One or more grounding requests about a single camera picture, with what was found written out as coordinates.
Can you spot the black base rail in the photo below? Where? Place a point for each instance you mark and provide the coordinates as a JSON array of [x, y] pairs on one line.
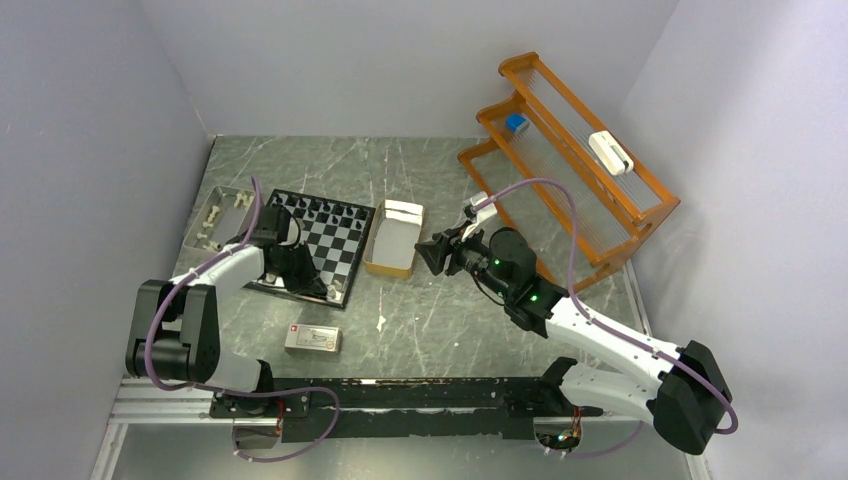
[[508, 407]]

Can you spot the silver metal tin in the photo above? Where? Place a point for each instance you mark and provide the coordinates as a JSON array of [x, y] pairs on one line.
[[229, 223]]

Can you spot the small printed card box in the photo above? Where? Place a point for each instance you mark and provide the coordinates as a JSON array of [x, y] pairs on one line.
[[313, 338]]

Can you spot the orange wooden rack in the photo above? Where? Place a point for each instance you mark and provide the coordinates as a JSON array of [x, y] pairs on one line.
[[612, 216]]

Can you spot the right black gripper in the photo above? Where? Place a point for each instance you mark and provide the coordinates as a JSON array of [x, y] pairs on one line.
[[434, 252]]

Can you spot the white plastic device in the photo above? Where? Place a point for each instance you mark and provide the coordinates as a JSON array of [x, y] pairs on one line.
[[610, 154]]

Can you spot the blue small block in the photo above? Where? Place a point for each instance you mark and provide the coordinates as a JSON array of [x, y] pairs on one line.
[[516, 123]]

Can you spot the black white chess board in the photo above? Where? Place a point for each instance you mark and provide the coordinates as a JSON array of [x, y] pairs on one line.
[[335, 232]]

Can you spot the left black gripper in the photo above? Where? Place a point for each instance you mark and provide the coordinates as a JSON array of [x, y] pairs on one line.
[[309, 266]]

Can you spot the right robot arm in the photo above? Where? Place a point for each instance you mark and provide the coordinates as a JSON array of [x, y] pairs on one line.
[[679, 390]]

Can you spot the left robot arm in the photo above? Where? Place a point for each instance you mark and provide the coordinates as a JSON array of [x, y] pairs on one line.
[[175, 338]]

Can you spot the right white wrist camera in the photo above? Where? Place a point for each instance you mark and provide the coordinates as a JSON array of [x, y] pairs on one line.
[[478, 210]]

